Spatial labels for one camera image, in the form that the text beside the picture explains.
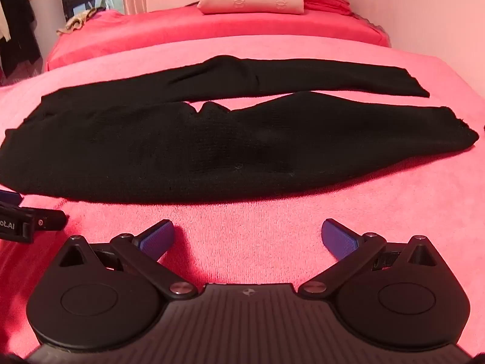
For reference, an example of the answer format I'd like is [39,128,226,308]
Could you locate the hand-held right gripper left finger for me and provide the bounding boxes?
[50,219,199,300]

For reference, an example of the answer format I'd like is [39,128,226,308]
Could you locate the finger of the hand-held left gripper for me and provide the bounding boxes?
[22,208,69,234]
[0,190,22,207]

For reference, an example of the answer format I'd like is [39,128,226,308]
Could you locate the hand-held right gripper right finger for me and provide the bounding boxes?
[297,219,441,300]

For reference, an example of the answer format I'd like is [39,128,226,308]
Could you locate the black pants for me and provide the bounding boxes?
[0,55,480,204]

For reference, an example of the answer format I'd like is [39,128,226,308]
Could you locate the pink fleece blanket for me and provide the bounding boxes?
[0,35,485,353]

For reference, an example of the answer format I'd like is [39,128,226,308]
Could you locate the hanging dark clothes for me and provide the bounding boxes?
[0,0,42,79]

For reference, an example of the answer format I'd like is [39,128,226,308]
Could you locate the beige crumpled cloth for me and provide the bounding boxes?
[56,8,98,36]

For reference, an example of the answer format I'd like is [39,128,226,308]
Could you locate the red covered bed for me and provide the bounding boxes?
[45,5,392,72]

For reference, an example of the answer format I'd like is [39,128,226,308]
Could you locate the folded red cloth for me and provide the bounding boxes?
[299,0,357,18]

